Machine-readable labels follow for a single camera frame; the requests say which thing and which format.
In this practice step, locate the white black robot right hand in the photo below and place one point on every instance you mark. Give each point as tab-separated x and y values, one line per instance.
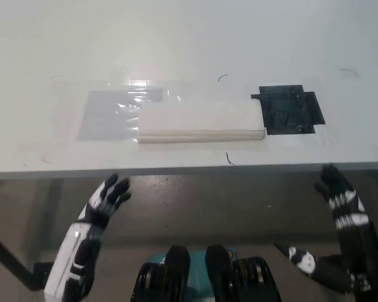
356	239

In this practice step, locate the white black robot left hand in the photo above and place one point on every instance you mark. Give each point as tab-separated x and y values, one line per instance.
66	251

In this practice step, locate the black teal robot torso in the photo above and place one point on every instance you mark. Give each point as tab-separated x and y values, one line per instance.
217	277

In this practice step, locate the clear plastic sheet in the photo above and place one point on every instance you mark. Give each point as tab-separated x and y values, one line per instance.
107	119
66	110

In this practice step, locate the black tape patch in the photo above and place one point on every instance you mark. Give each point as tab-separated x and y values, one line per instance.
286	110

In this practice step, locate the black metal table leg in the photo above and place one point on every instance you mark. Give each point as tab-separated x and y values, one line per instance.
9	255

